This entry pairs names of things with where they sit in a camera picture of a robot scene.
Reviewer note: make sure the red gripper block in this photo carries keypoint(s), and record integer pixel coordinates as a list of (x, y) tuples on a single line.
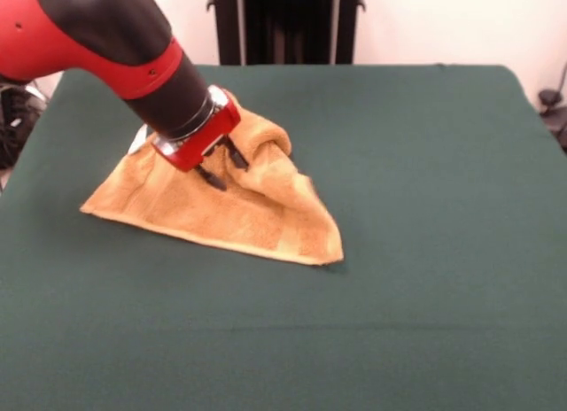
[(208, 136)]

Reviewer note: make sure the tan terry towel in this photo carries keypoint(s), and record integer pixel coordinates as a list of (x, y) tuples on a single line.
[(221, 216)]

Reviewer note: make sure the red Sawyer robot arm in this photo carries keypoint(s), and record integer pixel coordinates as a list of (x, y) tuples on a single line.
[(102, 52)]

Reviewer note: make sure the dark green table cloth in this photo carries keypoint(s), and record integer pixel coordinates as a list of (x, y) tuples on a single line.
[(398, 251)]

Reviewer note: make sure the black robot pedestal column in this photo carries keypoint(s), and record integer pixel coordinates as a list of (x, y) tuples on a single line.
[(288, 25)]

